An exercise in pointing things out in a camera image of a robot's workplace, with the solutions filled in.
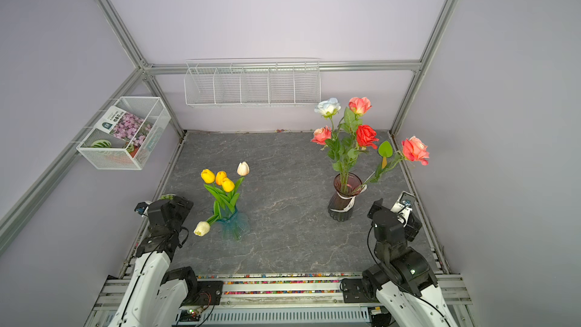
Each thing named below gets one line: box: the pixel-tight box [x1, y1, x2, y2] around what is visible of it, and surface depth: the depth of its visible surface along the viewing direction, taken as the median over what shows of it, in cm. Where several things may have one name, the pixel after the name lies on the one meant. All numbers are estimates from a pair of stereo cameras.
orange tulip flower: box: [215, 170, 228, 186], surface depth 67 cm
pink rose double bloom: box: [347, 96, 373, 116], surface depth 73 cm
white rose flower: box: [313, 97, 342, 136], surface depth 74 cm
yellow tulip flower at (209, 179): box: [200, 168, 228, 205], surface depth 69 cm
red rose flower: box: [355, 124, 380, 151], surface depth 67 cm
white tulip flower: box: [193, 211, 221, 237], surface depth 61 cm
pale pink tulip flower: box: [233, 160, 251, 195], surface depth 71 cm
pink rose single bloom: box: [361, 135, 431, 190], surface depth 56 cm
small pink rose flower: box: [310, 124, 333, 146], surface depth 72 cm
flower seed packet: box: [94, 105, 153, 149], surface depth 76 cm
